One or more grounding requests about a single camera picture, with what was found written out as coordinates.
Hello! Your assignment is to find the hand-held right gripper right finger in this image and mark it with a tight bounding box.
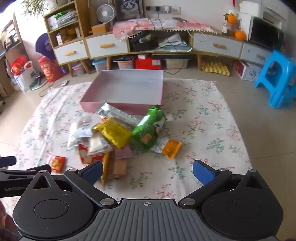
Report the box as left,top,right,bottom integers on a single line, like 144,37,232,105
179,159,277,207

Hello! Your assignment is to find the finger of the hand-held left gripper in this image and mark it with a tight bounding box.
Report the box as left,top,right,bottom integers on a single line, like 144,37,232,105
0,156,16,168
0,165,52,179

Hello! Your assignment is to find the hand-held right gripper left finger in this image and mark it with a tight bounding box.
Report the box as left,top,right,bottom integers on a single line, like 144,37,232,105
22,161,117,207

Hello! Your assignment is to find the long yellow snack packet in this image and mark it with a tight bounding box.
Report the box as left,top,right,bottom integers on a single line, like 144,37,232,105
100,152,111,185

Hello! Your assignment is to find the red white snack packet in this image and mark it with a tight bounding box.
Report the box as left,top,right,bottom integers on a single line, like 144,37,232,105
78,143,105,165

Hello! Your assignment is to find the brown biscuit packet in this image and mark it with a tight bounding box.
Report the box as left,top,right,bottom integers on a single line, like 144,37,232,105
109,159,129,179

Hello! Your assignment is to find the clear white snack packet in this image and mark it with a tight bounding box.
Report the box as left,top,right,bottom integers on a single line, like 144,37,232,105
89,136,114,156

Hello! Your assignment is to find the pink snack packet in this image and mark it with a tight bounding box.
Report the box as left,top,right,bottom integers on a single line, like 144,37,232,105
115,146,133,161

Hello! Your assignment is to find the small orange red packet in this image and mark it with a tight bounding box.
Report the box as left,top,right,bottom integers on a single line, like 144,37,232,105
47,154,67,173

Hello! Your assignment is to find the white packet with orange end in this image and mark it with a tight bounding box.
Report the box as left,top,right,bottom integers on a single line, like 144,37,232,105
149,138,183,159

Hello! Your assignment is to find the white printed snack packet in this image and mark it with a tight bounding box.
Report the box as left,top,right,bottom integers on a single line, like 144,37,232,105
67,115,102,150

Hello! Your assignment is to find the silver snack packet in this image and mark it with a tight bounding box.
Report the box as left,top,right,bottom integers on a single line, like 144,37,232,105
95,100,142,127

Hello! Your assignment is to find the green snack bag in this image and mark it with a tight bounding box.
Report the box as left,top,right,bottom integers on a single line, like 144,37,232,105
131,105,167,153

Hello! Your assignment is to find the pink cardboard box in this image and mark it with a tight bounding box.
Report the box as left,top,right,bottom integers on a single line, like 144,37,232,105
80,70,164,116

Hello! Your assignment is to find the dark red cloth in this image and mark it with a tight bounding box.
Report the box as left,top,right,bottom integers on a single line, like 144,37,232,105
0,200,20,241

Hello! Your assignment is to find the floral printed mat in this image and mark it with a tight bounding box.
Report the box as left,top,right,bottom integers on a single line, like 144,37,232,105
5,79,253,210

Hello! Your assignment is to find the white shopping bag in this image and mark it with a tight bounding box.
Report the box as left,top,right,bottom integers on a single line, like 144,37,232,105
13,61,38,93

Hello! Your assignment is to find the red gift bag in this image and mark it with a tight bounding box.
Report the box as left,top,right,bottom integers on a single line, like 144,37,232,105
10,55,30,76

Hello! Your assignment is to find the small clear storage box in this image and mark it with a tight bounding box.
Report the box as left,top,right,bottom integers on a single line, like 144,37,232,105
72,62,86,76

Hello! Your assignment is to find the yellow egg tray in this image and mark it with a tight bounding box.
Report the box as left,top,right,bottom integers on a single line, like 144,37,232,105
201,62,231,77

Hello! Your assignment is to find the blue lidded storage box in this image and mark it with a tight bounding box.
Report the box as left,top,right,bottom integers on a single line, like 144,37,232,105
92,59,108,72

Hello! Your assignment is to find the white carton with blue print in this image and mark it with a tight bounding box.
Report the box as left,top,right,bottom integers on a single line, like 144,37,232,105
233,60,263,82

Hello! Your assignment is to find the wooden bookshelf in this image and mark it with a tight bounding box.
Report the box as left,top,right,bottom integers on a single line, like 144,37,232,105
0,13,26,96

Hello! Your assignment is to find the red cardboard box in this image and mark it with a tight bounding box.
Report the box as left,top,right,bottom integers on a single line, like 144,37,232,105
135,54,162,70

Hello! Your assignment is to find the purple fan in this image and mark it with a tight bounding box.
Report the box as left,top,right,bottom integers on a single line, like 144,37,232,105
35,32,55,60

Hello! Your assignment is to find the wooden cabinet with white drawers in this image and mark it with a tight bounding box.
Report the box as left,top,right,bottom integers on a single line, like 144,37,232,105
43,0,278,77

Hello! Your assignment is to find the blue plastic stool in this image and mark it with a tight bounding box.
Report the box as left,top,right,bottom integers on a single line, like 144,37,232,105
253,50,296,110

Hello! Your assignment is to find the orange cardboard box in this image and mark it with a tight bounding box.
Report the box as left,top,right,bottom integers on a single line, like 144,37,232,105
91,23,110,35

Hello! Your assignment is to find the white microwave oven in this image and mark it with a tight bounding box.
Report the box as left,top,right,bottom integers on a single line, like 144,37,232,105
238,13,285,51

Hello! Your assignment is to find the pink printed cloth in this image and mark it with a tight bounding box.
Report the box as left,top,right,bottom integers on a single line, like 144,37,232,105
112,18,214,42

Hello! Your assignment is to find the stack of shelf papers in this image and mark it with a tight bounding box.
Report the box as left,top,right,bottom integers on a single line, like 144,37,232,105
54,10,78,29

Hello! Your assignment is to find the green plant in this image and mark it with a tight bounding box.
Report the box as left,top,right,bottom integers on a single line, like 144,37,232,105
21,0,48,15

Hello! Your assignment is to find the white desk fan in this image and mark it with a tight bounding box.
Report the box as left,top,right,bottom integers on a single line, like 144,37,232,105
96,4,116,24

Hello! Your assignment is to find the framed cat picture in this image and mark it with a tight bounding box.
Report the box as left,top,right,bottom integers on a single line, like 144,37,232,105
114,0,144,21

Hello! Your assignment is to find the white foam box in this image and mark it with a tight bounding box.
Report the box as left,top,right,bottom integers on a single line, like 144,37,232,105
239,1,267,15

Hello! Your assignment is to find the white printer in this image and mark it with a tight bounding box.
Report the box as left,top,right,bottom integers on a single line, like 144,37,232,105
263,6,287,23

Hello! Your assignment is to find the black floor cable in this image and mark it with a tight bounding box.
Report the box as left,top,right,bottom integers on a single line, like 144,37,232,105
39,81,67,97

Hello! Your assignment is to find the white charging cable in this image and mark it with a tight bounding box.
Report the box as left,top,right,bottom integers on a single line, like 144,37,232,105
181,20,207,43

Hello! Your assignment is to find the wall power strip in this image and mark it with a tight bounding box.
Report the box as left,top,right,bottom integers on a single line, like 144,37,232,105
146,6,181,14

